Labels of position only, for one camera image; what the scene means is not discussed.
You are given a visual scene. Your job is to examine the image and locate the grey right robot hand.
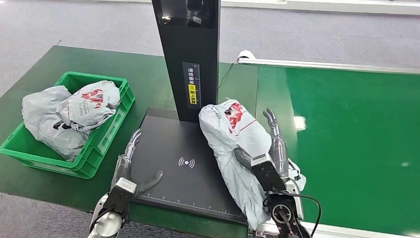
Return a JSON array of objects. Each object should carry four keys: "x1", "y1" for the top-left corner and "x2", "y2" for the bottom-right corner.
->
[{"x1": 233, "y1": 108, "x2": 290, "y2": 180}]

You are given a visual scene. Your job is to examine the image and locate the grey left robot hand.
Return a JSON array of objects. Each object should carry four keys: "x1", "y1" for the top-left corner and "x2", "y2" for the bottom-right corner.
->
[{"x1": 110, "y1": 128, "x2": 164, "y2": 195}]

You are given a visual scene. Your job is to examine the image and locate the grey package with black lettering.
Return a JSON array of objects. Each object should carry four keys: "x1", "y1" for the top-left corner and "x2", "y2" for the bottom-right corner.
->
[{"x1": 198, "y1": 99, "x2": 307, "y2": 231}]

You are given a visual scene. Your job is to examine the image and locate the black inbound scanning machine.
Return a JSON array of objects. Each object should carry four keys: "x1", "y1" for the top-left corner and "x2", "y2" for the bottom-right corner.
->
[{"x1": 130, "y1": 0, "x2": 249, "y2": 227}]

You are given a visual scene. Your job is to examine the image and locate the grey package with red print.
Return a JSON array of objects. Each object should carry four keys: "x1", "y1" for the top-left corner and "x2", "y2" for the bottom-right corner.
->
[{"x1": 55, "y1": 80, "x2": 121, "y2": 134}]

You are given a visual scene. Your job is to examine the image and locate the green conveyor belt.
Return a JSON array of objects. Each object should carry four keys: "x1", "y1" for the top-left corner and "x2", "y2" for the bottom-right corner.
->
[{"x1": 255, "y1": 65, "x2": 420, "y2": 237}]

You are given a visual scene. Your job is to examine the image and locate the plain grey crumpled package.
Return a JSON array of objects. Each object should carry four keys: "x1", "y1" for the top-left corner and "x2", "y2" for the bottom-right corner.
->
[{"x1": 21, "y1": 85, "x2": 90, "y2": 162}]

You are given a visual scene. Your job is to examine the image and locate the green plastic crate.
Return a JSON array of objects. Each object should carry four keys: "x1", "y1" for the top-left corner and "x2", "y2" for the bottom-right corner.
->
[{"x1": 0, "y1": 71, "x2": 136, "y2": 179}]

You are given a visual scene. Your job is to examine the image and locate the ruler sticker with yellow label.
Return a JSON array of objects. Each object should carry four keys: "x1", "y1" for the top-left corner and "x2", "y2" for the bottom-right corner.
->
[{"x1": 182, "y1": 61, "x2": 202, "y2": 110}]

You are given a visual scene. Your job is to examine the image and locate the white low ledge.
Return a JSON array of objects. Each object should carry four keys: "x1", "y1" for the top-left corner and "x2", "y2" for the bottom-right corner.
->
[{"x1": 95, "y1": 0, "x2": 420, "y2": 16}]

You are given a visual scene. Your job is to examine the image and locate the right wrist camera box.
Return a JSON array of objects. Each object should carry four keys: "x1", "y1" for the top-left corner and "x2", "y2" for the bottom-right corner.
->
[{"x1": 251, "y1": 153, "x2": 287, "y2": 193}]

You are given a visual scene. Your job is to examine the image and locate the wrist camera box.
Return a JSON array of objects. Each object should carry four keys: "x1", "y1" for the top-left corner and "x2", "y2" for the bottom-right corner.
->
[
  {"x1": 104, "y1": 177, "x2": 138, "y2": 214},
  {"x1": 251, "y1": 153, "x2": 287, "y2": 193}
]

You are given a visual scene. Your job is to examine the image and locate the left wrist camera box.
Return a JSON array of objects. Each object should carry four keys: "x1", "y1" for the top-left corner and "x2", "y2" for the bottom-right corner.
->
[{"x1": 104, "y1": 177, "x2": 138, "y2": 214}]

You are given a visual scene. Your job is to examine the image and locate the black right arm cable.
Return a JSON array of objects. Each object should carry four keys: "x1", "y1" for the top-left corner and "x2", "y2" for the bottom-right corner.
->
[{"x1": 284, "y1": 193, "x2": 322, "y2": 238}]

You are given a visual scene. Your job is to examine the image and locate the thin black table cable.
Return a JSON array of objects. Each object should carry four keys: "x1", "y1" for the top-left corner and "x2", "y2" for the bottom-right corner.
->
[{"x1": 217, "y1": 63, "x2": 234, "y2": 90}]

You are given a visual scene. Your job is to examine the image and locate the silver conveyor side rail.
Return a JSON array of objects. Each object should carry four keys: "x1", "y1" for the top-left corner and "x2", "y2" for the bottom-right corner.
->
[
  {"x1": 248, "y1": 219, "x2": 420, "y2": 238},
  {"x1": 237, "y1": 50, "x2": 420, "y2": 75}
]

